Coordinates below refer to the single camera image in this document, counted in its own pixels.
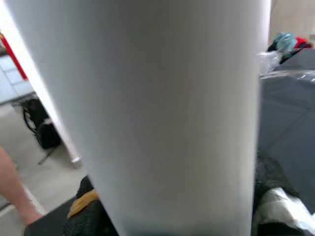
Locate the clear plastic bag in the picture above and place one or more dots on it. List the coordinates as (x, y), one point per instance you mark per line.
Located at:
(269, 61)

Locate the teal cloth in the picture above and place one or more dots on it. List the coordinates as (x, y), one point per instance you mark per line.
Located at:
(284, 41)

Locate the black backpack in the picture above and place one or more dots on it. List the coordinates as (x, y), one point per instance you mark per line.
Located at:
(46, 132)

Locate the white plastic table leg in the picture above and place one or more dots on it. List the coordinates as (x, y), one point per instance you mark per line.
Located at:
(160, 98)

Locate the long clear tape strip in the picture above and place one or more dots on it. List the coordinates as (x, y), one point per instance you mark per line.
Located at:
(306, 75)

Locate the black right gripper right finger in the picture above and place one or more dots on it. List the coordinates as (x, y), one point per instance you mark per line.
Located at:
(275, 186)

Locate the black tablecloth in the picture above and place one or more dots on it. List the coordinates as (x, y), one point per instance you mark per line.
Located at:
(288, 110)

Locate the seated person black shorts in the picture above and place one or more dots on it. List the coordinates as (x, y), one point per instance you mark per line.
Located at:
(17, 191)

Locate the yellow rubber band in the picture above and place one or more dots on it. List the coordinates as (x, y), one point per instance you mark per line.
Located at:
(81, 202)

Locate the red cloth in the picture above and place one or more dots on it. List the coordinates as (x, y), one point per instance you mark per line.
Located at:
(302, 42)

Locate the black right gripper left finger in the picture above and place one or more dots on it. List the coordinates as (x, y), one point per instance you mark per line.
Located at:
(86, 216)

